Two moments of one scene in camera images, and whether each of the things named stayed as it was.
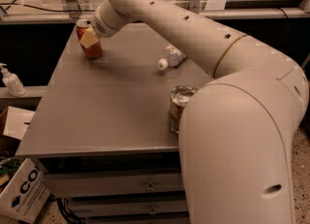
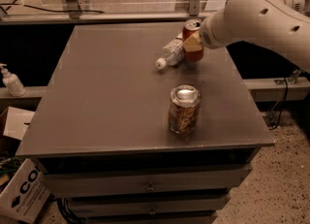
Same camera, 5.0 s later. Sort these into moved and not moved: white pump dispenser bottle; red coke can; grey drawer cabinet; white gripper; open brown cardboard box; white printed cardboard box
Moved: white gripper; red coke can
Not moved: white pump dispenser bottle; open brown cardboard box; white printed cardboard box; grey drawer cabinet
